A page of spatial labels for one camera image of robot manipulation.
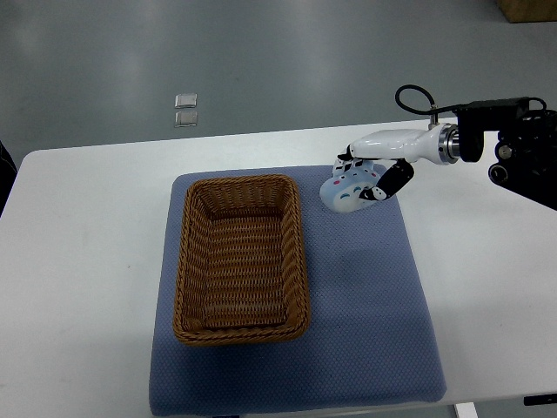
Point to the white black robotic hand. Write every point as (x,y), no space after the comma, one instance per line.
(393,153)

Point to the blue plush toy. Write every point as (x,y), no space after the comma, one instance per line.
(341,192)

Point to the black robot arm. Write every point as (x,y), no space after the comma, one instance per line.
(526,146)

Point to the brown wicker basket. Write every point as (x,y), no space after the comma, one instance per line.
(241,264)

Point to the cardboard box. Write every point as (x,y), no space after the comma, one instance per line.
(528,11)

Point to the blue fabric mat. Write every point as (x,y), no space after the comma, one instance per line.
(370,342)

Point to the upper silver floor plate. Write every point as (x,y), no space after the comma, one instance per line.
(186,100)

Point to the white table leg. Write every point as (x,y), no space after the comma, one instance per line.
(465,410)

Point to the dark object at left edge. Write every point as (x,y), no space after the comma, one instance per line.
(8,174)

